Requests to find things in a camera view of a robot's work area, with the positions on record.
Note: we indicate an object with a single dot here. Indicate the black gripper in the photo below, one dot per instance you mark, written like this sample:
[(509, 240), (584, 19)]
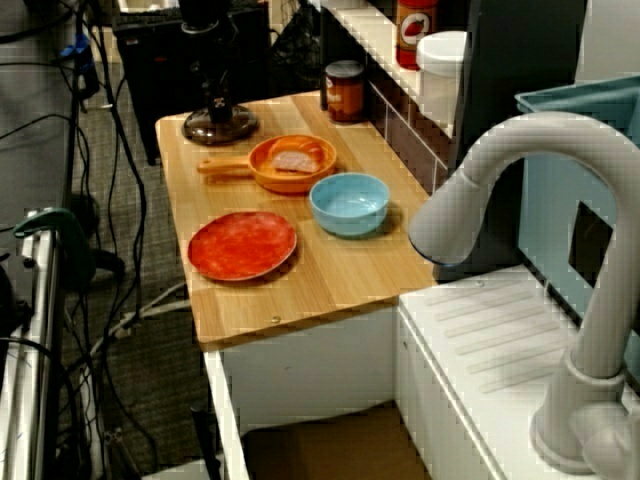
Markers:
[(220, 95)]

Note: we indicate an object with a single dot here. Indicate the brown glass lid yellow knob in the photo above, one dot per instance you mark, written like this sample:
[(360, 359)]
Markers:
[(200, 132)]

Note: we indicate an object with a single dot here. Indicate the light blue bowl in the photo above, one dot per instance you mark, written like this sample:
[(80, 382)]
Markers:
[(350, 220)]

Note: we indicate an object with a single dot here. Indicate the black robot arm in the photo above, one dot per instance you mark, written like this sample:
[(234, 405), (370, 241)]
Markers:
[(205, 30)]

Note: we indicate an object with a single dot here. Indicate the black equipment stand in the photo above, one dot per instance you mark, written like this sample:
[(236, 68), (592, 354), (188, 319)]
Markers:
[(150, 80)]

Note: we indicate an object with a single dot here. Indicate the toy ham bread slice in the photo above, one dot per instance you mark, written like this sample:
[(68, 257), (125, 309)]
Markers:
[(292, 161)]

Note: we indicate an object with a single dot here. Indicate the orange toy frying pan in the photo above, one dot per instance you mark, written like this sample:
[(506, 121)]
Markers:
[(290, 182)]

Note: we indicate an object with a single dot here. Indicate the red orange plate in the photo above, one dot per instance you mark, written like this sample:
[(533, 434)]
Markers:
[(242, 247)]

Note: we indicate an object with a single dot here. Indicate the blue connector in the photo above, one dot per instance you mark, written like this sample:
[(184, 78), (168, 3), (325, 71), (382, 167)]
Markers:
[(75, 50)]

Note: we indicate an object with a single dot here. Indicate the white kitchen shelf ledge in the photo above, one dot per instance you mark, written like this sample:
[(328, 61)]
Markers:
[(375, 45)]

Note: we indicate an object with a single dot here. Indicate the red sauce bottle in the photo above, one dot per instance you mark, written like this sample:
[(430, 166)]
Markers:
[(415, 30)]

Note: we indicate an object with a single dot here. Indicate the white lidded container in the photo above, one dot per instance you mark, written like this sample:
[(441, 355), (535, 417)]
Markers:
[(440, 80)]

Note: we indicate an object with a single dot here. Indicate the white kitchen cabinet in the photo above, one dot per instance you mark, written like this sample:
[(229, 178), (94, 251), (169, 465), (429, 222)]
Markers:
[(310, 360)]

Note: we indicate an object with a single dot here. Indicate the grey toy faucet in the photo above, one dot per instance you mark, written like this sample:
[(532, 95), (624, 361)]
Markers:
[(525, 135)]

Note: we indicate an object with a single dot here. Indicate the teal plastic bin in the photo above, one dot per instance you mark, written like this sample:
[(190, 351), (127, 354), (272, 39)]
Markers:
[(550, 210)]

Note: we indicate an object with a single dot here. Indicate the white toy sink unit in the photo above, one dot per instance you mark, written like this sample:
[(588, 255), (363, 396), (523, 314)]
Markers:
[(450, 380)]

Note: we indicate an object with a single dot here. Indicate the aluminium frame rail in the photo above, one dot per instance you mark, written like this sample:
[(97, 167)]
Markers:
[(35, 325)]

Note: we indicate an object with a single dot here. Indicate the dark grey kitchen post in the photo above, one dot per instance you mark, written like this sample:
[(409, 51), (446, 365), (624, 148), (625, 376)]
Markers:
[(520, 75)]

